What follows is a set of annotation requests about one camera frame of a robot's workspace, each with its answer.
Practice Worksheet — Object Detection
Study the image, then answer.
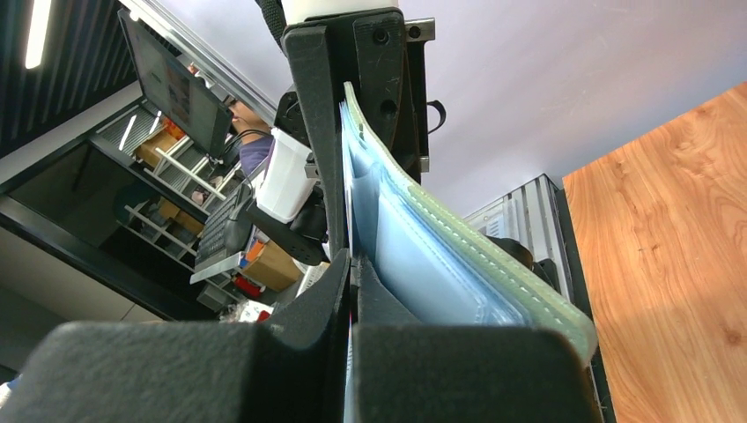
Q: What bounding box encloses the person at desk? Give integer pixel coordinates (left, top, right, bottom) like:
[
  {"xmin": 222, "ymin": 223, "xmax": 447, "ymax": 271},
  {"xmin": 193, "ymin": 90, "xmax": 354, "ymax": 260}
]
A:
[{"xmin": 228, "ymin": 100, "xmax": 274, "ymax": 175}]

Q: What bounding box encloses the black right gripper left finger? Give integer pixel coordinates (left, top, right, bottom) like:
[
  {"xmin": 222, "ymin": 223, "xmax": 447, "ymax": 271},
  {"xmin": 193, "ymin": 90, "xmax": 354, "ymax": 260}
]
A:
[{"xmin": 1, "ymin": 250, "xmax": 350, "ymax": 422}]

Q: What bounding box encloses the computer monitor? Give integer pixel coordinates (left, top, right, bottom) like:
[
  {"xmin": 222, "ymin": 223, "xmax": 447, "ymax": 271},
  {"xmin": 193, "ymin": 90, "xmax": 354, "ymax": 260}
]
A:
[{"xmin": 118, "ymin": 10, "xmax": 233, "ymax": 159}]

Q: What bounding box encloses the black keyboard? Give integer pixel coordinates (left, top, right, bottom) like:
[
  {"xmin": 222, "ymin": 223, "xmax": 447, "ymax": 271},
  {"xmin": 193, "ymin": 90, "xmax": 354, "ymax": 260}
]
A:
[{"xmin": 189, "ymin": 183, "xmax": 254, "ymax": 285}]

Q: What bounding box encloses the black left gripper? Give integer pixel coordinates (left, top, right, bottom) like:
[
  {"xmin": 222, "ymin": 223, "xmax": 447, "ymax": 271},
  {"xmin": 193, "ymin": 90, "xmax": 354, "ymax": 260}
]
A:
[{"xmin": 282, "ymin": 8, "xmax": 447, "ymax": 254}]

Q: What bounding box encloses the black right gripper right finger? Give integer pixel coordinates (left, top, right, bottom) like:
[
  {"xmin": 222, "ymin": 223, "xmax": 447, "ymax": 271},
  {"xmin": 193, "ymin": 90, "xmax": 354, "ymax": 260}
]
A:
[{"xmin": 350, "ymin": 258, "xmax": 602, "ymax": 422}]

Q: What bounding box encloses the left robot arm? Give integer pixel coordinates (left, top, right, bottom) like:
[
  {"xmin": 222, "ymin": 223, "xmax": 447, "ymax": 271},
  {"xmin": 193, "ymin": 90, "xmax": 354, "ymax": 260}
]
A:
[{"xmin": 248, "ymin": 1, "xmax": 442, "ymax": 265}]

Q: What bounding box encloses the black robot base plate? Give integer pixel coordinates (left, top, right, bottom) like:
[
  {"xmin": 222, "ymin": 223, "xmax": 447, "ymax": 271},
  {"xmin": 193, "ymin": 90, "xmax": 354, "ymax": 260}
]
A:
[{"xmin": 555, "ymin": 189, "xmax": 618, "ymax": 423}]

